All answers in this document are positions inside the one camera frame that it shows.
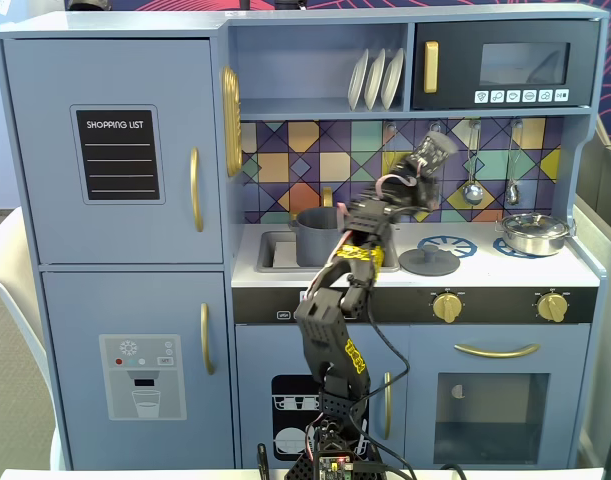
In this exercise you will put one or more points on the oven door with window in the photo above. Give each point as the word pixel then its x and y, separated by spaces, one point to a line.
pixel 490 400

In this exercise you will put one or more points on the fridge door with shopping list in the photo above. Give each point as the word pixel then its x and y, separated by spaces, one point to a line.
pixel 45 150

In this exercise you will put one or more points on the black toy microwave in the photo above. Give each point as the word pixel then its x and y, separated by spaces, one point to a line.
pixel 455 60

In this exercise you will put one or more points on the gray plastic pot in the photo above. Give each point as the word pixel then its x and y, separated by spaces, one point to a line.
pixel 315 240

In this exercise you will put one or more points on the gold toy faucet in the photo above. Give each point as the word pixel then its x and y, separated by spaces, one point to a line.
pixel 327 196

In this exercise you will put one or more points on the robot controller board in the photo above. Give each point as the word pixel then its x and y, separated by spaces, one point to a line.
pixel 334 467

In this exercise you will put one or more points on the freezer door with ice dispenser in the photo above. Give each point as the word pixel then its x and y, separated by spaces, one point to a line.
pixel 85 310

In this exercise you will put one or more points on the dishwasher door with print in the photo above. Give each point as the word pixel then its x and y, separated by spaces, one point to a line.
pixel 265 360

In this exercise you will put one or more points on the white toy plate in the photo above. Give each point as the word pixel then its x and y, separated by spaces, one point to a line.
pixel 392 80
pixel 357 80
pixel 374 80

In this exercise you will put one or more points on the blue toy play kitchen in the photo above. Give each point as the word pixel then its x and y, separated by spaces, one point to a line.
pixel 135 300

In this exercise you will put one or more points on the white chair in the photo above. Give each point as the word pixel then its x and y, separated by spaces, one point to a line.
pixel 15 260

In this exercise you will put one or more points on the gray pot lid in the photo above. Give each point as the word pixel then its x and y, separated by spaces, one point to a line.
pixel 430 262

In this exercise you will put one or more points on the steel serving spoon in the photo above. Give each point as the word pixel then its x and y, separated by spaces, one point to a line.
pixel 514 192

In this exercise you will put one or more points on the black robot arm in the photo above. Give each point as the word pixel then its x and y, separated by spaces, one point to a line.
pixel 330 340

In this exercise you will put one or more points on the gold stove knob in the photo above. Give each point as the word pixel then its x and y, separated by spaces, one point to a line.
pixel 446 306
pixel 551 306

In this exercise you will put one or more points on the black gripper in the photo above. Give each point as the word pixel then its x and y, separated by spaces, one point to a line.
pixel 419 181

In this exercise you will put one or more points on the steel pot with lid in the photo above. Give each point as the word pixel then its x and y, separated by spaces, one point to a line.
pixel 535 235

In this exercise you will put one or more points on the steel ladle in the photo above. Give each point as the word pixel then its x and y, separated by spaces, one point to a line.
pixel 472 192

